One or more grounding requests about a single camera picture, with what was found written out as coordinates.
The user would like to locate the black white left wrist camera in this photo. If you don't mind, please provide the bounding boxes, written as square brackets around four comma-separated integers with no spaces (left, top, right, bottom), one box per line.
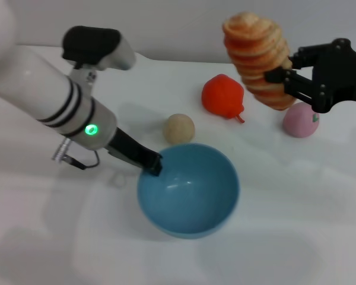
[61,26,137,87]

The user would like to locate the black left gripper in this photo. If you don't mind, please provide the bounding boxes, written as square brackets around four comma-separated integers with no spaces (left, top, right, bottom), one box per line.
[106,126,164,178]

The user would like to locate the red toy pepper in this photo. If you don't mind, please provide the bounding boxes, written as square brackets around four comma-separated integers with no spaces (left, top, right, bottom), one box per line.
[201,74,246,124]

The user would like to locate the pink toy peach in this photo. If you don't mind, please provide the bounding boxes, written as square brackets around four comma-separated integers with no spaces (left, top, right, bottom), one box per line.
[282,102,320,139]

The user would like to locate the blue bowl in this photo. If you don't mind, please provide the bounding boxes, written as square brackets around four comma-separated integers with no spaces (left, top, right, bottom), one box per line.
[136,142,241,241]

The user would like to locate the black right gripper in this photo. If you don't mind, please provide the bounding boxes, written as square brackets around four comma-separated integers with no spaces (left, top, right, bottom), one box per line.
[263,37,356,115]

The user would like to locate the beige round bun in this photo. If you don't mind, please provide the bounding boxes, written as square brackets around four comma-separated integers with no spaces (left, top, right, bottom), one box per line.
[162,113,196,145]

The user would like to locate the orange striped bread loaf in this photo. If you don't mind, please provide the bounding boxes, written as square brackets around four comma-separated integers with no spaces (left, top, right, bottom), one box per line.
[222,11,299,112]

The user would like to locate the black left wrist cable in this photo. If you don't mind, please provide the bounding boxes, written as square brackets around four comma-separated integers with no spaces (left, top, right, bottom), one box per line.
[52,138,100,171]

